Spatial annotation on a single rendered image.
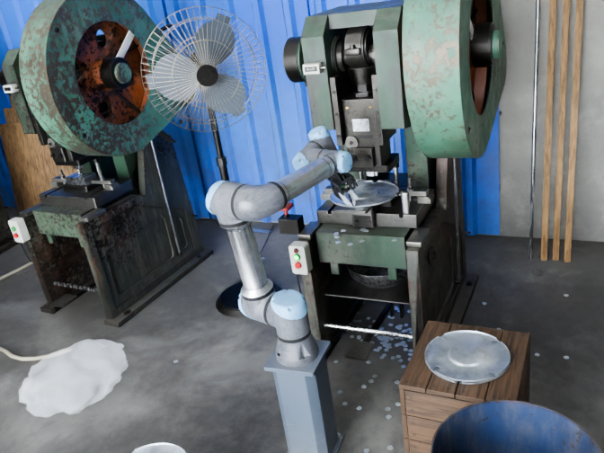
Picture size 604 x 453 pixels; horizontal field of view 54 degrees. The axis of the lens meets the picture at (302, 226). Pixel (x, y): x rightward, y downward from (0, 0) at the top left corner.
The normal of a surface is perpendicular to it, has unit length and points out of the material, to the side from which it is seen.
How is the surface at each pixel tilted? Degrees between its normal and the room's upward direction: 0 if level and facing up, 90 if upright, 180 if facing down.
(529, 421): 88
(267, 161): 90
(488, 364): 0
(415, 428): 90
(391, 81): 90
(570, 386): 0
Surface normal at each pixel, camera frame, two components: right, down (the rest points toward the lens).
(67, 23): 0.88, 0.07
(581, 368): -0.14, -0.91
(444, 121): -0.32, 0.77
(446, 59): -0.43, 0.35
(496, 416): -0.10, 0.38
